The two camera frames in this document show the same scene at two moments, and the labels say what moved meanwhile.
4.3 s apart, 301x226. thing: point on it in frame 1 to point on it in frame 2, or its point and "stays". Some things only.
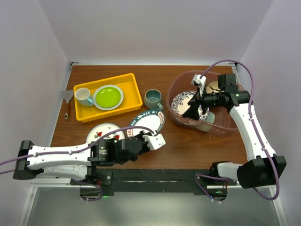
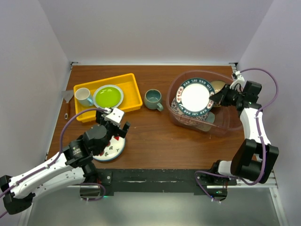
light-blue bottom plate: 155,119 to 193,97
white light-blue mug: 82,95 stays
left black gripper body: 146,148 to 112,129
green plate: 108,97 stays
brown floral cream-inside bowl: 214,85 stays
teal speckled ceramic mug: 152,98 stays
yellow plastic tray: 131,98 stays
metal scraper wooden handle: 67,95 stays
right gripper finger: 192,111 to 217,97
